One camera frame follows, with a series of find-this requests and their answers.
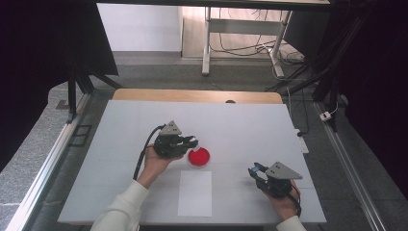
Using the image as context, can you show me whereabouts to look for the red petri dish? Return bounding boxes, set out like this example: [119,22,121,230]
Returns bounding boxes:
[187,146,212,167]

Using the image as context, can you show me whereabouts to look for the person's left hand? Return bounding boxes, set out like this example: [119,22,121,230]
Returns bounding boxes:
[138,147,188,190]

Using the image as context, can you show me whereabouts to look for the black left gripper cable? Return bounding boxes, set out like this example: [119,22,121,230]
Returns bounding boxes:
[132,124,167,181]

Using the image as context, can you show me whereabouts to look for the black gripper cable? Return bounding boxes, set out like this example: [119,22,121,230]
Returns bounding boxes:
[288,183,303,218]
[132,124,167,181]

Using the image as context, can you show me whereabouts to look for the black curtain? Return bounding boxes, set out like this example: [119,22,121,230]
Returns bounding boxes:
[0,0,120,172]
[316,0,408,200]

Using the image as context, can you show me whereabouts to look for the person's right hand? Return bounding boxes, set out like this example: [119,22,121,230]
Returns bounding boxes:
[262,179,302,221]

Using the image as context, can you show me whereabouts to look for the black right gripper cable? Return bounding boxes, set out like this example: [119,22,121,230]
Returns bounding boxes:
[288,183,303,218]

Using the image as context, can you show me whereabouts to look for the tangled cables under desk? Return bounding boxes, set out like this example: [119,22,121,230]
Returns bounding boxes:
[210,8,306,65]

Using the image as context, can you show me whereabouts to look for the light wooden table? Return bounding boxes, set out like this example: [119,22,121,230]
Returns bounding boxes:
[112,88,284,105]

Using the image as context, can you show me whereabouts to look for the black metal stand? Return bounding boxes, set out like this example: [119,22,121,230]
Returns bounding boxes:
[64,57,123,125]

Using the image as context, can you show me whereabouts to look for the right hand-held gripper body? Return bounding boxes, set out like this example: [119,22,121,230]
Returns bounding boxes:
[256,161,303,199]

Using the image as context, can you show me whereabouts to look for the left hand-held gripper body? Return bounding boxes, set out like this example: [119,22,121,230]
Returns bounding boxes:
[153,120,188,159]

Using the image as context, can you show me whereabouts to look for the white metal desk frame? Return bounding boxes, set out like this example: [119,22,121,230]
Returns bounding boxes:
[201,7,293,78]

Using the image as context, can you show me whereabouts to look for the black cable bundle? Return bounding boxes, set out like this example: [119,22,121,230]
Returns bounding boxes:
[265,13,370,97]

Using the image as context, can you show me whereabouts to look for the aluminium floor rail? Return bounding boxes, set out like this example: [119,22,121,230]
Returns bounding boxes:
[5,91,92,231]
[312,100,388,231]

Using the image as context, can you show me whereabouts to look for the white paper sheet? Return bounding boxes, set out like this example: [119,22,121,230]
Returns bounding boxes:
[177,169,213,218]

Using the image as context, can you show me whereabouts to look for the white power strip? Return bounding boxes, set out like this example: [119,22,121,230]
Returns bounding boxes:
[294,128,310,155]

